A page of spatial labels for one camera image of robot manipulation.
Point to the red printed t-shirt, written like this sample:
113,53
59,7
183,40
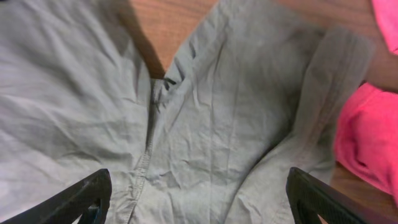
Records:
366,140

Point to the grey shorts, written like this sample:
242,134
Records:
251,93

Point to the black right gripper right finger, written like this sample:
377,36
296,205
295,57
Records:
312,201

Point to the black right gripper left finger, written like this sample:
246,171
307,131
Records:
86,201

